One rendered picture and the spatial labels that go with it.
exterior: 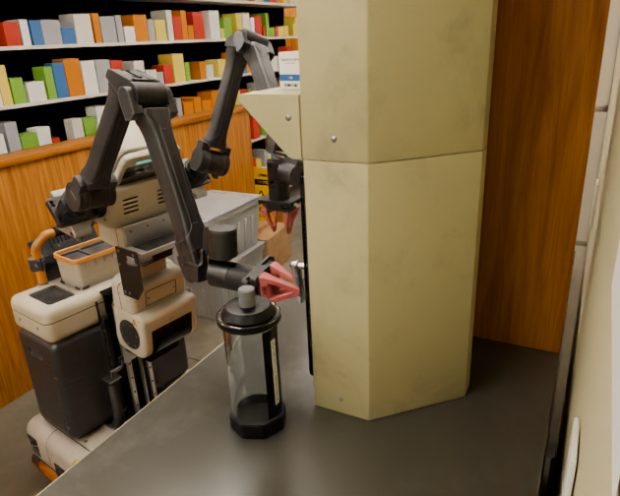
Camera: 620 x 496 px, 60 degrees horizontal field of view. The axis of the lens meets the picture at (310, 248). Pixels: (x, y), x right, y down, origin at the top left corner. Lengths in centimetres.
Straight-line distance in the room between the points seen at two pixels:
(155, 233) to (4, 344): 142
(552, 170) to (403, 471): 62
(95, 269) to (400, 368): 131
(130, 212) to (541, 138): 114
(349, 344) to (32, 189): 221
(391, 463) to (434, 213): 41
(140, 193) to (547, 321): 115
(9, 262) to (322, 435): 215
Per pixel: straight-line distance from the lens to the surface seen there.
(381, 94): 81
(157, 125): 119
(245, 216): 344
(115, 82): 127
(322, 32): 83
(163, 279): 181
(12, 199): 286
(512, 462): 99
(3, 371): 302
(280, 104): 87
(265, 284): 102
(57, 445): 226
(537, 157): 114
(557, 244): 119
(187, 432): 105
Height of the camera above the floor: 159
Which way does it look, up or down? 21 degrees down
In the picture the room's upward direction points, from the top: 3 degrees counter-clockwise
